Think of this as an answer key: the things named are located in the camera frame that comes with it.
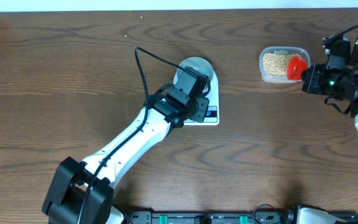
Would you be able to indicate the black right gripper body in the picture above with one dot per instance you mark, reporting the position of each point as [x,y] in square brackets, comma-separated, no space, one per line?
[325,81]

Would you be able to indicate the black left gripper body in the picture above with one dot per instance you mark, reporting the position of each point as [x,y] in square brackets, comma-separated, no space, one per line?
[195,110]

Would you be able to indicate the red plastic measuring scoop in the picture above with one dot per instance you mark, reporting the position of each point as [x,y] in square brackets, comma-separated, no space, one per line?
[295,68]

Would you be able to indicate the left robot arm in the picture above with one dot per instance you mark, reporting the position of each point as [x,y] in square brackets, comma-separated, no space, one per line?
[82,192]

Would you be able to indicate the white digital kitchen scale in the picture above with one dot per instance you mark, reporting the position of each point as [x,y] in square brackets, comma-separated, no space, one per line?
[211,105]

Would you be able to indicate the grey round bowl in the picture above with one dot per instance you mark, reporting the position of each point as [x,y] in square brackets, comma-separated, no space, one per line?
[201,65]

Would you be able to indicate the clear plastic container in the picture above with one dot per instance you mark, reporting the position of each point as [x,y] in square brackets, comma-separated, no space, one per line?
[282,51]

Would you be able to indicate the soybeans pile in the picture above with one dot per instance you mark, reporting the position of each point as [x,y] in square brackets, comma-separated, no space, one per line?
[276,64]

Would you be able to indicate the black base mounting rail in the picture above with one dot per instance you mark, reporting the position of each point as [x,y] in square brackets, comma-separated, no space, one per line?
[261,216]

